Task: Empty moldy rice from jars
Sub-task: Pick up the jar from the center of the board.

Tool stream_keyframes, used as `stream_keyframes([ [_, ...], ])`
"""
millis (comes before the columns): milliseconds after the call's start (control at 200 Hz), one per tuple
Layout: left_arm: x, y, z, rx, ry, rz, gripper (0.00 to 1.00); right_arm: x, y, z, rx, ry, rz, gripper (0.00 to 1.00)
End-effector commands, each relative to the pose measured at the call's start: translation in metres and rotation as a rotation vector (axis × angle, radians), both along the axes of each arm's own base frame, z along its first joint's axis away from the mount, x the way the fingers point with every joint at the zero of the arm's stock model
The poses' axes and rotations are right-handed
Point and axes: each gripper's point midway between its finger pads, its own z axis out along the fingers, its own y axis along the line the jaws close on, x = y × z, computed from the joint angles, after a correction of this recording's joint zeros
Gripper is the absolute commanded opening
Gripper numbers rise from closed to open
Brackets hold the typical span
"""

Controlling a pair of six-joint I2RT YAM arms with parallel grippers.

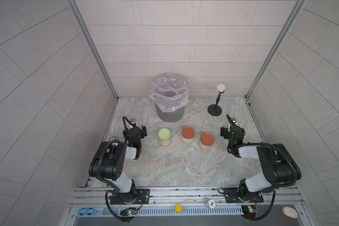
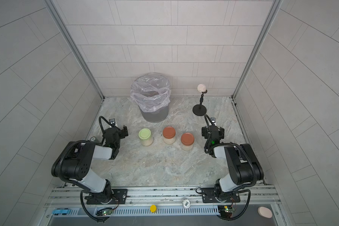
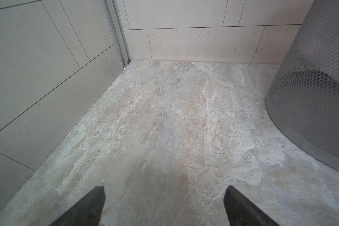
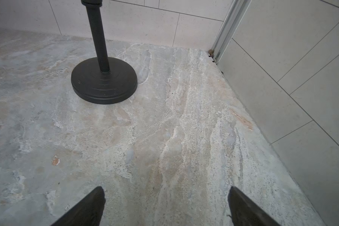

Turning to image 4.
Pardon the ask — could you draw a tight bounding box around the black microphone stand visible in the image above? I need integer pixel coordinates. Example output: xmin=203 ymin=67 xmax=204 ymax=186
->
xmin=71 ymin=1 xmax=138 ymax=105

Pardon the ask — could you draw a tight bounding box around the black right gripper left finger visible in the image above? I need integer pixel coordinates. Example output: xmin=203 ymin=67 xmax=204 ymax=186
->
xmin=52 ymin=186 xmax=106 ymax=226

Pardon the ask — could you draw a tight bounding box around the aluminium corner profile right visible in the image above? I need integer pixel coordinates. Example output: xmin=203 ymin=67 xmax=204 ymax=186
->
xmin=209 ymin=0 xmax=251 ymax=64

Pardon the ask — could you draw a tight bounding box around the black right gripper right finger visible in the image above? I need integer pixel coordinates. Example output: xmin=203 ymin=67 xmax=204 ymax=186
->
xmin=228 ymin=186 xmax=280 ymax=226

